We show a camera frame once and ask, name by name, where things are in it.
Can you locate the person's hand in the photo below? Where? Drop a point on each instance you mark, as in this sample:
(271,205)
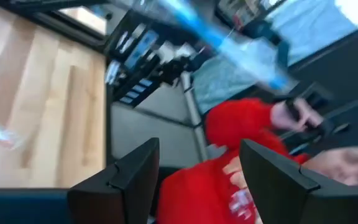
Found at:
(278,116)

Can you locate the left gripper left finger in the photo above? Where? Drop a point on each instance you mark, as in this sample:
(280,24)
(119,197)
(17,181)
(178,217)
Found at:
(126,193)

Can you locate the person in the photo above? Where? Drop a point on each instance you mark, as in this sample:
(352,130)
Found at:
(228,124)

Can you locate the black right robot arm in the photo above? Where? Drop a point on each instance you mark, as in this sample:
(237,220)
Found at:
(166,68)

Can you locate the blue toothbrush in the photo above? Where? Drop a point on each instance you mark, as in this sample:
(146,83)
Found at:
(210,34)

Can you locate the black aluminium table frame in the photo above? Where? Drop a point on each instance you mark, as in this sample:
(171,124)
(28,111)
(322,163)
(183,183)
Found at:
(108,124)

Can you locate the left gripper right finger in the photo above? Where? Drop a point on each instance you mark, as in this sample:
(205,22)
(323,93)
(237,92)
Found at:
(284,199)

